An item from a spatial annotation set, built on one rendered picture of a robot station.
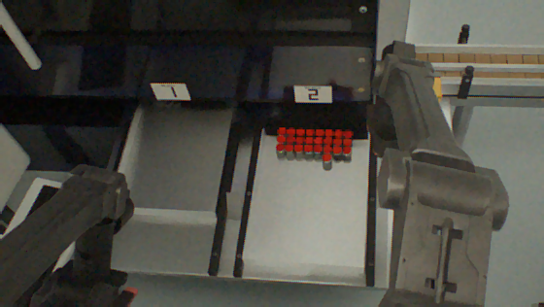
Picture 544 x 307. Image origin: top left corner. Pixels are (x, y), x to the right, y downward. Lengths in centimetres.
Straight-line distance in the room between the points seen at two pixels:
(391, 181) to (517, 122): 212
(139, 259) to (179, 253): 9
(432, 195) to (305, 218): 83
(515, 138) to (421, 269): 210
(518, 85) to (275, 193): 64
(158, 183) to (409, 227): 100
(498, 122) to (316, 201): 140
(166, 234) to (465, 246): 95
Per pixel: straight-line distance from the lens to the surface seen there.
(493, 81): 151
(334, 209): 133
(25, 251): 70
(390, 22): 116
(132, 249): 138
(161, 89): 141
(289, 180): 138
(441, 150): 58
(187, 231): 136
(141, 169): 147
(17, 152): 166
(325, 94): 134
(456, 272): 51
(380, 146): 101
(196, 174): 142
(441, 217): 51
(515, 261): 232
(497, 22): 299
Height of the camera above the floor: 207
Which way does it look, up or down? 57 degrees down
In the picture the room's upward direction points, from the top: 12 degrees counter-clockwise
